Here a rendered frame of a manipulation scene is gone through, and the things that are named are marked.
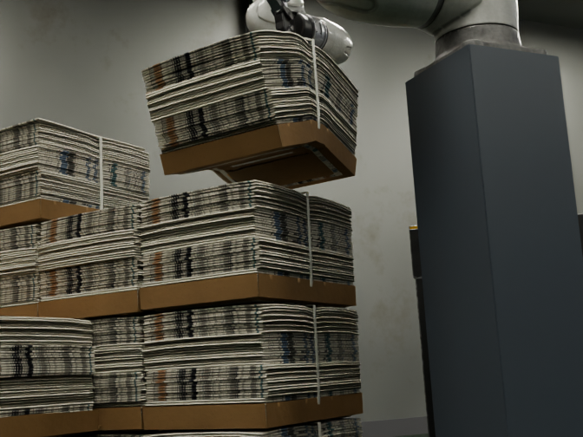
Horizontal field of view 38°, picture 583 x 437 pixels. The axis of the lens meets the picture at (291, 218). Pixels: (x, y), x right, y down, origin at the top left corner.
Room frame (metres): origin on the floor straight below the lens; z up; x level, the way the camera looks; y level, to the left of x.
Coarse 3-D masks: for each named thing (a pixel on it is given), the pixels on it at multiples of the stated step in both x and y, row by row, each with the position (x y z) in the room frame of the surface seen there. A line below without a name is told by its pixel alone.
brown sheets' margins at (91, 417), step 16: (16, 416) 1.56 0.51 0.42; (32, 416) 1.59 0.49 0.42; (48, 416) 1.62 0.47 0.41; (64, 416) 1.65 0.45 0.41; (80, 416) 1.69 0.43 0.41; (96, 416) 1.73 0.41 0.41; (0, 432) 1.54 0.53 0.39; (16, 432) 1.57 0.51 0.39; (32, 432) 1.60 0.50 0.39; (48, 432) 1.63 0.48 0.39; (64, 432) 1.66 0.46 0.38; (80, 432) 1.70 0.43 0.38
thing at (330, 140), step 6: (324, 126) 1.69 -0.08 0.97; (324, 132) 1.69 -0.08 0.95; (330, 132) 1.71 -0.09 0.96; (324, 138) 1.69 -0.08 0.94; (330, 138) 1.71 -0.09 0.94; (336, 138) 1.73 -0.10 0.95; (324, 144) 1.69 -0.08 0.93; (330, 144) 1.71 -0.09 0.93; (336, 144) 1.73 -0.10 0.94; (342, 144) 1.75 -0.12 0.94; (330, 150) 1.71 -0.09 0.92; (336, 150) 1.73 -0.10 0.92; (342, 150) 1.75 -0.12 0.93; (348, 150) 1.77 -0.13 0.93; (336, 156) 1.73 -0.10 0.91; (342, 156) 1.75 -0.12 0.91; (348, 156) 1.77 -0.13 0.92; (354, 156) 1.80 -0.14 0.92; (342, 162) 1.75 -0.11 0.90; (348, 162) 1.77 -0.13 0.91; (354, 162) 1.80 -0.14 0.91; (348, 168) 1.77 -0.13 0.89; (354, 168) 1.80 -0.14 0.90; (354, 174) 1.79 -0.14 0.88
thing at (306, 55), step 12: (300, 36) 1.65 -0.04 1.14; (300, 48) 1.65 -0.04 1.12; (312, 60) 1.69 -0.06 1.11; (312, 72) 1.68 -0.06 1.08; (312, 84) 1.67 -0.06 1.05; (312, 96) 1.66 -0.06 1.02; (312, 108) 1.65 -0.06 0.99; (312, 144) 1.67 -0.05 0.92; (264, 156) 1.72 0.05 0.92; (216, 168) 1.79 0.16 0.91; (228, 168) 1.80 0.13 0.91
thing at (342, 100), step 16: (320, 64) 1.72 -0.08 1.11; (336, 64) 1.77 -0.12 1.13; (336, 80) 1.77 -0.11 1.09; (336, 96) 1.75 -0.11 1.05; (352, 96) 1.84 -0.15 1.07; (336, 112) 1.74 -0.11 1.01; (352, 112) 1.82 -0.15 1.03; (336, 128) 1.74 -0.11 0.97; (352, 128) 1.80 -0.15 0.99; (352, 144) 1.80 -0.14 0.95; (272, 160) 1.75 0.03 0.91; (288, 160) 1.75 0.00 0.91; (304, 160) 1.74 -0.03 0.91; (320, 160) 1.74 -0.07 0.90; (336, 160) 1.74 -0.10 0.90; (224, 176) 1.84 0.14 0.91; (240, 176) 1.83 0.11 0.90; (256, 176) 1.82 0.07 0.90; (272, 176) 1.82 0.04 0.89; (288, 176) 1.81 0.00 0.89; (304, 176) 1.80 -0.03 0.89; (320, 176) 1.80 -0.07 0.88; (336, 176) 1.80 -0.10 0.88
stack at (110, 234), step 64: (192, 192) 1.62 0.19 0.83; (256, 192) 1.55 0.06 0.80; (0, 256) 1.90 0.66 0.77; (64, 256) 1.79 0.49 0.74; (128, 256) 1.70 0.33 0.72; (192, 256) 1.62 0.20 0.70; (256, 256) 1.54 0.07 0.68; (320, 256) 1.73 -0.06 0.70; (128, 320) 1.71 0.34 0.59; (192, 320) 1.63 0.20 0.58; (256, 320) 1.58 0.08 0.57; (320, 320) 1.73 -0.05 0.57; (128, 384) 1.71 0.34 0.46; (192, 384) 1.63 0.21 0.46; (256, 384) 1.55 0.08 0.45; (320, 384) 1.71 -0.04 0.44
